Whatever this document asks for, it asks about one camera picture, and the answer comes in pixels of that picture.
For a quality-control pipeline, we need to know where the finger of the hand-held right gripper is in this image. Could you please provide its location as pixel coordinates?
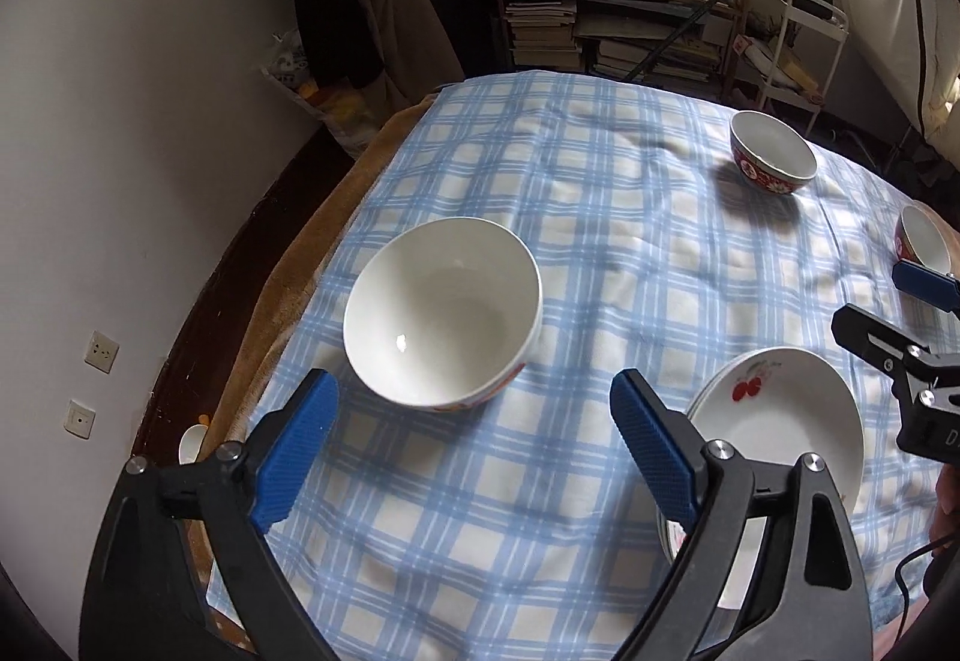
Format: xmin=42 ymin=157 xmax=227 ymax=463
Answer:
xmin=891 ymin=259 xmax=960 ymax=315
xmin=831 ymin=302 xmax=960 ymax=381

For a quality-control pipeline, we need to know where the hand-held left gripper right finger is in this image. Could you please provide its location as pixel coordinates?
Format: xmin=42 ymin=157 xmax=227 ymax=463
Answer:
xmin=609 ymin=368 xmax=875 ymax=661

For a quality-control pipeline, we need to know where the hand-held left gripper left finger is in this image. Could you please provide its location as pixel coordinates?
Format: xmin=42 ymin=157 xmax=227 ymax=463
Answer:
xmin=79 ymin=368 xmax=340 ymax=661

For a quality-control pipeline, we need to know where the red patterned bowl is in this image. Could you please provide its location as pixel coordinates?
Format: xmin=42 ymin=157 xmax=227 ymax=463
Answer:
xmin=895 ymin=203 xmax=960 ymax=279
xmin=730 ymin=110 xmax=818 ymax=197

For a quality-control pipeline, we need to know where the large white cherry print plate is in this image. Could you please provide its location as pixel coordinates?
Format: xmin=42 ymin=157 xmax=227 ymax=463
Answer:
xmin=658 ymin=507 xmax=691 ymax=561

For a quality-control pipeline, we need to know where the small white cherry print plate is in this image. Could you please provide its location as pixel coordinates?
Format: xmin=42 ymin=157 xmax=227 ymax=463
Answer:
xmin=684 ymin=347 xmax=867 ymax=613

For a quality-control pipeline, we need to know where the white bowl with red label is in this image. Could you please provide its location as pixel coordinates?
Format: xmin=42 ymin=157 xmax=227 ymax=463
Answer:
xmin=343 ymin=217 xmax=544 ymax=413

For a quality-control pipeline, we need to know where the small white round object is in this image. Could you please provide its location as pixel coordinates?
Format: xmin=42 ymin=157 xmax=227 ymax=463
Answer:
xmin=178 ymin=424 xmax=209 ymax=465

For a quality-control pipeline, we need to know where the blue plaid cloth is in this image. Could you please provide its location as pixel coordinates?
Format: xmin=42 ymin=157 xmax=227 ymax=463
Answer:
xmin=206 ymin=71 xmax=960 ymax=661

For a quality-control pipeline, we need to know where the white metal cart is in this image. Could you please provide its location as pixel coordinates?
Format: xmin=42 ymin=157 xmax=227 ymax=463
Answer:
xmin=754 ymin=0 xmax=850 ymax=137

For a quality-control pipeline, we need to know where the stack of books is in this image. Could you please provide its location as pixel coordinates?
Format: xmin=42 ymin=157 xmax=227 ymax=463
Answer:
xmin=504 ymin=1 xmax=584 ymax=71
xmin=589 ymin=34 xmax=726 ymax=86

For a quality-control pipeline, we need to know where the plastic bag with clutter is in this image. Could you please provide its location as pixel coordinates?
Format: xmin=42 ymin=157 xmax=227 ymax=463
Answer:
xmin=262 ymin=31 xmax=385 ymax=161

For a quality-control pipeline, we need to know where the black hanging garment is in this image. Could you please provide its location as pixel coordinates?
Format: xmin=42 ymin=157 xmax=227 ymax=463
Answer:
xmin=289 ymin=0 xmax=380 ymax=90

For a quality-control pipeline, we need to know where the black cable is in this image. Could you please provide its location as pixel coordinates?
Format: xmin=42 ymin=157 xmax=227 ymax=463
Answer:
xmin=896 ymin=533 xmax=960 ymax=639

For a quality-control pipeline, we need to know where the white wall socket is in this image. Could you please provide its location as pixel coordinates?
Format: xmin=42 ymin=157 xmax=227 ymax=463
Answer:
xmin=64 ymin=400 xmax=97 ymax=441
xmin=82 ymin=331 xmax=121 ymax=374

